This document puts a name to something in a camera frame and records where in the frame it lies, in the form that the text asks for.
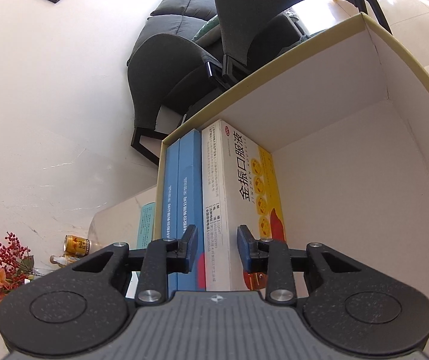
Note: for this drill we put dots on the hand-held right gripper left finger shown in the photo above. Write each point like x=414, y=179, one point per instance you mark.
x=190, y=250

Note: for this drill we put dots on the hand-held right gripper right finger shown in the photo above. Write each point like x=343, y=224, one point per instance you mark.
x=243, y=248

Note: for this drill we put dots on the white and yellow medicine box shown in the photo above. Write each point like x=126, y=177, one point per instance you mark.
x=222, y=180

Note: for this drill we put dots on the beige cardboard box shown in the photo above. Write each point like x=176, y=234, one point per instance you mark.
x=323, y=93

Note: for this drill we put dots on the light teal booklet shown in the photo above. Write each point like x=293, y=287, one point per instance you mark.
x=147, y=225

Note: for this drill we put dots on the blue medicine box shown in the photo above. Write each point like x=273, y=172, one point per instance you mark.
x=191, y=180
x=171, y=195

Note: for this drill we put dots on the golden drink can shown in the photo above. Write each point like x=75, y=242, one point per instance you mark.
x=76, y=245

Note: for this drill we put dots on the amber spray bottle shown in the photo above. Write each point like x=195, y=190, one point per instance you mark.
x=64, y=260

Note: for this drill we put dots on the dark fabric chair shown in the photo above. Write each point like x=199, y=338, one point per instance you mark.
x=158, y=67
x=244, y=11

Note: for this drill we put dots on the red berry flower bouquet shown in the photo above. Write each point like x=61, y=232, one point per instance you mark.
x=2, y=270

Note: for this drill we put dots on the teal patterned cushion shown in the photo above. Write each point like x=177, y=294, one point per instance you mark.
x=208, y=30

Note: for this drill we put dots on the dark grey sofa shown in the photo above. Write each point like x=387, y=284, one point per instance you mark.
x=178, y=3

